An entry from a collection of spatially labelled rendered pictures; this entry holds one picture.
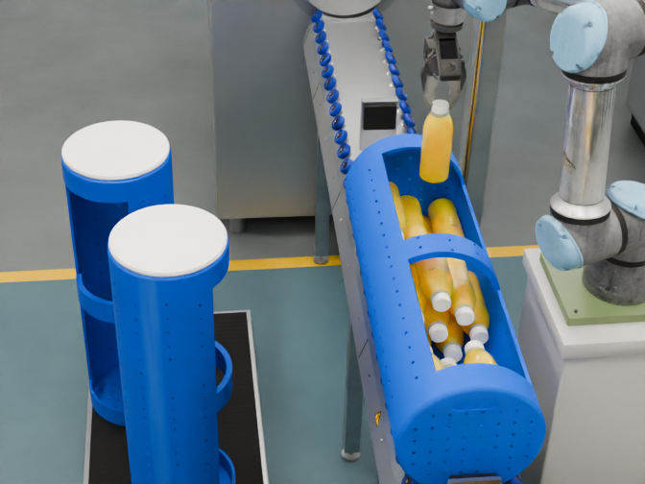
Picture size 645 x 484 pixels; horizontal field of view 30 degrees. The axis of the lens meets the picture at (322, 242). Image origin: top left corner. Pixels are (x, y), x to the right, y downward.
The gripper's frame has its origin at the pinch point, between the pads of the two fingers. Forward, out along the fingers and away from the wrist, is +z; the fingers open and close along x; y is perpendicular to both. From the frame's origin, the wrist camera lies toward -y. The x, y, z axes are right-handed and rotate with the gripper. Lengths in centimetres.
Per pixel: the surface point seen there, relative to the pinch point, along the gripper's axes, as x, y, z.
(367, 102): 9, 51, 28
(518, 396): -3, -77, 17
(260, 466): 40, 9, 122
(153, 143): 66, 40, 33
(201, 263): 55, -12, 33
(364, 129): 9, 50, 35
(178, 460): 62, -15, 94
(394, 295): 16, -44, 18
